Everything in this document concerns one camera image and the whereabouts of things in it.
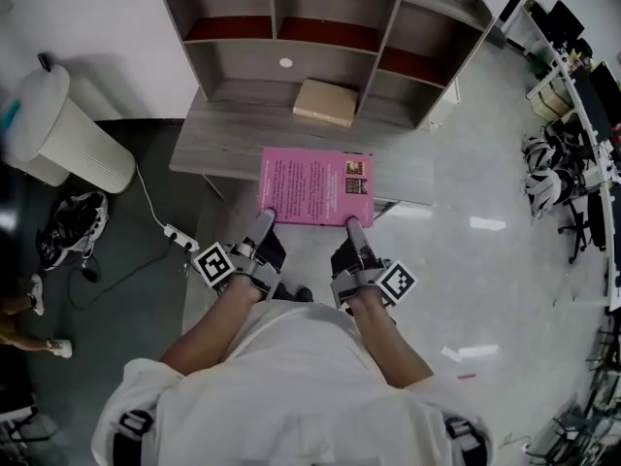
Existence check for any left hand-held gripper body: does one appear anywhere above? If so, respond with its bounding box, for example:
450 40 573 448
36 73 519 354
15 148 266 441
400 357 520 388
192 230 288 304

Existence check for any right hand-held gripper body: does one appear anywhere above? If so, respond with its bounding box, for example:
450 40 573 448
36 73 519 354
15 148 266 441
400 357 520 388
330 239 419 316

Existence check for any pink book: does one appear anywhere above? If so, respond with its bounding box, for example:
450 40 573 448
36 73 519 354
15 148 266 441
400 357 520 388
254 146 376 229

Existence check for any grey wooden shelf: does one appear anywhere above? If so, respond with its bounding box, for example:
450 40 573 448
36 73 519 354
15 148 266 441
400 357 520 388
155 0 497 133

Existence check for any person's right forearm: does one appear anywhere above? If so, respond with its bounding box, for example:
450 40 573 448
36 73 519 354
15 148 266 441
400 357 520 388
350 292 436 390

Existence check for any person's left forearm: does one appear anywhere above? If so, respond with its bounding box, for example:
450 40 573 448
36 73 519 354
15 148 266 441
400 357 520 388
159 279 266 379

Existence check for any person's black shoe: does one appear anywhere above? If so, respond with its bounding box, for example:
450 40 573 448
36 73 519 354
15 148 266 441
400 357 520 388
279 285 314 305

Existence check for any white power strip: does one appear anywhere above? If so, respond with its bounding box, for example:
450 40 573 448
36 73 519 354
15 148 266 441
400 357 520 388
163 222 202 252

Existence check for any grey wooden desk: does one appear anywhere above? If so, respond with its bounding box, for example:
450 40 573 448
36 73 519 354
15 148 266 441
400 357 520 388
168 84 460 209

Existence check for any person's white shirt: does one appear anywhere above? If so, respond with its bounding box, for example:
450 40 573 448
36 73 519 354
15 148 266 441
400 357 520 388
91 300 495 466

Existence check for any brown cardboard box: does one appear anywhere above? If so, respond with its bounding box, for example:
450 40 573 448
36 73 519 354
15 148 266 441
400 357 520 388
291 78 361 129

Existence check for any black and white backpack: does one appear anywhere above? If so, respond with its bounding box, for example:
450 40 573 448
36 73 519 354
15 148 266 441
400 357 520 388
35 191 111 272

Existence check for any pile of white helmets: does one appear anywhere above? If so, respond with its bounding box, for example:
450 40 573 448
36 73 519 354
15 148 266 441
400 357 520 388
520 130 579 218

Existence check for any white cylindrical air purifier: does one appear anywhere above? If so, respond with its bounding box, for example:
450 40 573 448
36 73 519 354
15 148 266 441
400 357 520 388
2 63 138 195

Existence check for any black office chair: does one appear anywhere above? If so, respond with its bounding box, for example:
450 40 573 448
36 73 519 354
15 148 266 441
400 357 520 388
557 190 608 264

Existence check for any tan cardboard box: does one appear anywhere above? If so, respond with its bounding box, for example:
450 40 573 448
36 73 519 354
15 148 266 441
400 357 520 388
530 84 574 121

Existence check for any long white office desk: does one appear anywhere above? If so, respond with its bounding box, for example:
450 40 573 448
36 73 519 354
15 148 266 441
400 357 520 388
501 0 621 313

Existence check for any teal object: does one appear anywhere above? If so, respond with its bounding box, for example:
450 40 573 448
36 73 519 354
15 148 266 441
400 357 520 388
0 98 23 131

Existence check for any large black monitor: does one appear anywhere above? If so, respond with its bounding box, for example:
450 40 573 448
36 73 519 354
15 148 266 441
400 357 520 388
573 59 621 143

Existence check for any black chair base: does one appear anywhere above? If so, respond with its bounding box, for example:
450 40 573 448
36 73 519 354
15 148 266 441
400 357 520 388
0 389 41 456

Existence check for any small black monitor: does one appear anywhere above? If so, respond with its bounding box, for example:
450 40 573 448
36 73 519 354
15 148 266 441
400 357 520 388
547 0 586 44

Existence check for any white power cable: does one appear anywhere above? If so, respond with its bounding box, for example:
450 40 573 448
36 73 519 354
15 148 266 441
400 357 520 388
132 162 169 228

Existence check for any black cable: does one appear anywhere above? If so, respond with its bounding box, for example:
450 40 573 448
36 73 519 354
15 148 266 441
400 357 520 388
66 243 189 311

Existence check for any black shoulder strap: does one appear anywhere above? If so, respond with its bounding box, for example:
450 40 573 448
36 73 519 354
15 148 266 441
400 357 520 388
442 416 487 451
117 409 155 439

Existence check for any metal wire rack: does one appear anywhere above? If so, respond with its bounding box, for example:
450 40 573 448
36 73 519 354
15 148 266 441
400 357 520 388
525 393 621 466

